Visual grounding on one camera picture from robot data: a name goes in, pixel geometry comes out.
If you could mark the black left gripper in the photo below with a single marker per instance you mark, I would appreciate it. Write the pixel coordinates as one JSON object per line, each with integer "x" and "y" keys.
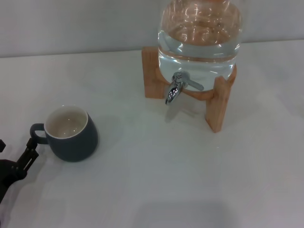
{"x": 10, "y": 171}

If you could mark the wooden jar stand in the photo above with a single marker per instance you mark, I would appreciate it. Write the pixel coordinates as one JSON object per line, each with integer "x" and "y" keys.
{"x": 219, "y": 107}

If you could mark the chrome faucet tap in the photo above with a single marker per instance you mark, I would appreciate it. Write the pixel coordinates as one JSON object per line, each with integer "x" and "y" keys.
{"x": 174, "y": 91}

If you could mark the dark grey ceramic cup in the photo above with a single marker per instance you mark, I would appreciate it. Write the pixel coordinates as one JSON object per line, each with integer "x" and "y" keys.
{"x": 78, "y": 145}

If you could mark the clear glass water jar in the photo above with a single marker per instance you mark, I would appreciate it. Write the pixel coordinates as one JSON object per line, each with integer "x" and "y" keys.
{"x": 199, "y": 59}

